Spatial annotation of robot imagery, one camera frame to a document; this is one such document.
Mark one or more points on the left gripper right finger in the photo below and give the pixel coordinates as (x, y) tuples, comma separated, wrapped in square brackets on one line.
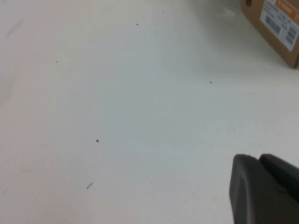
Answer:
[(285, 175)]

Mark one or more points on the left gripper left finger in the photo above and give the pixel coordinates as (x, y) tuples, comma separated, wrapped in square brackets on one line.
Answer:
[(252, 198)]

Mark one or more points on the brown cardboard shoe box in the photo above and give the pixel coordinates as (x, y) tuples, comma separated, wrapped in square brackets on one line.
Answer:
[(254, 14)]

